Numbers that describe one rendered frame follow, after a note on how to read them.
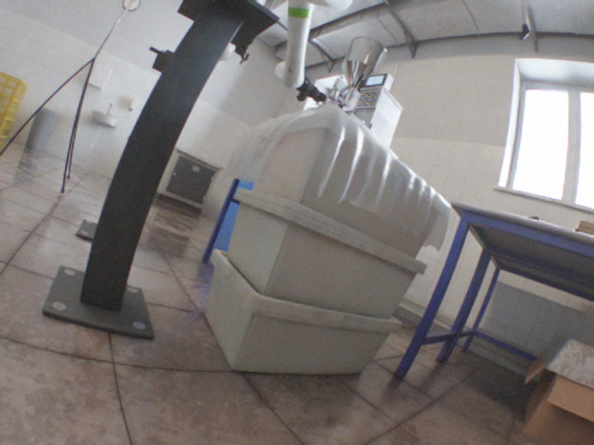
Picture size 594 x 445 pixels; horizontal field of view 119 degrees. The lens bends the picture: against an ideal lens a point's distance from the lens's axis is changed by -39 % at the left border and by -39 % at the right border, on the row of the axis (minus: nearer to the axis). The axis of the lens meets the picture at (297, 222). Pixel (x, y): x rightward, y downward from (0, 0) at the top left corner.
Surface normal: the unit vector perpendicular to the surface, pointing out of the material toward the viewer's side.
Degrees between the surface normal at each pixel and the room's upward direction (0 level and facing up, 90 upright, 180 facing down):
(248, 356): 96
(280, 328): 96
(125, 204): 90
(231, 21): 90
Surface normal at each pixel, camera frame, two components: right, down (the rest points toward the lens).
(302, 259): 0.44, 0.29
